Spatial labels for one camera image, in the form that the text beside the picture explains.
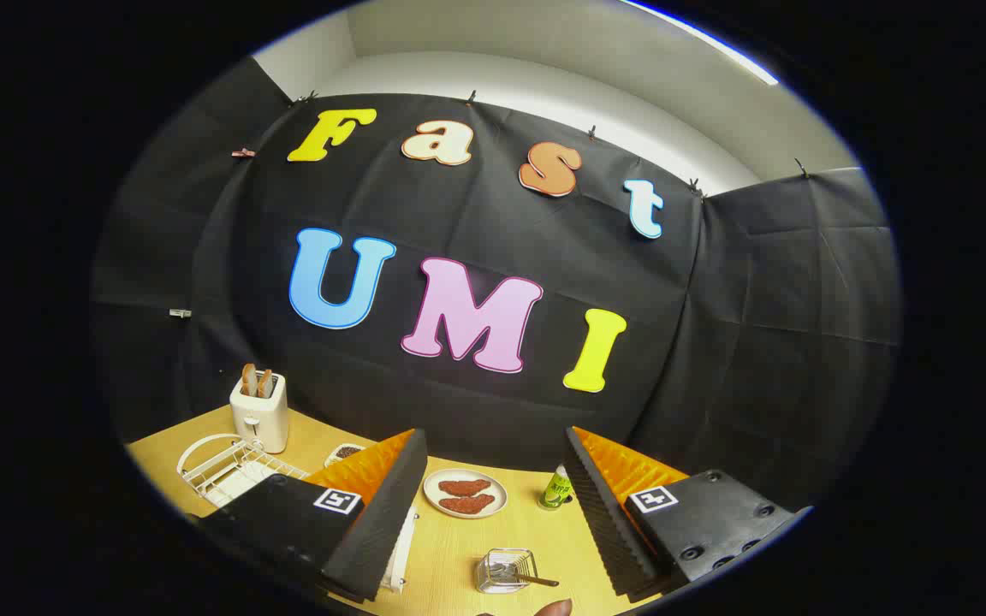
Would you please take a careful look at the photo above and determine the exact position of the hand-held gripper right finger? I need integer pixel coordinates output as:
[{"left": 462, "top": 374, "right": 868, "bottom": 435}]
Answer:
[{"left": 561, "top": 426, "right": 815, "bottom": 602}]

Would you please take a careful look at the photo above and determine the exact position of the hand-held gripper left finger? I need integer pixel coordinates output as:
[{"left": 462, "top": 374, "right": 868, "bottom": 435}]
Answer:
[{"left": 193, "top": 428, "right": 429, "bottom": 604}]

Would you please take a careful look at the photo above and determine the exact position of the metal spoon with wooden handle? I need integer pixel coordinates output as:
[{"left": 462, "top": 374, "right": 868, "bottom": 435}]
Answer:
[{"left": 490, "top": 565, "right": 561, "bottom": 589}]

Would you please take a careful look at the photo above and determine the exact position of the silver wire basket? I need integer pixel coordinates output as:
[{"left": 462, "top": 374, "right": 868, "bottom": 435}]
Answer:
[{"left": 474, "top": 548, "right": 538, "bottom": 595}]

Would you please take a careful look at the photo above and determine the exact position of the white wire dish rack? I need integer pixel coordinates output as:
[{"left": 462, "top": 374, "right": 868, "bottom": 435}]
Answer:
[{"left": 178, "top": 434, "right": 419, "bottom": 595}]

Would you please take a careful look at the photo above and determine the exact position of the white plate with patties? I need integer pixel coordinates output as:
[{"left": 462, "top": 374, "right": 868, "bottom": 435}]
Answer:
[{"left": 423, "top": 468, "right": 509, "bottom": 519}]

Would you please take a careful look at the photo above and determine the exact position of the green label drink bottle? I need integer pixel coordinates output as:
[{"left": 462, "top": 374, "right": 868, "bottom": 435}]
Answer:
[{"left": 538, "top": 465, "right": 575, "bottom": 512}]

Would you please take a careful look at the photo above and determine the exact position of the white toaster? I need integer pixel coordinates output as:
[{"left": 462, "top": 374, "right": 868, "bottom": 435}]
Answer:
[{"left": 229, "top": 372, "right": 290, "bottom": 454}]

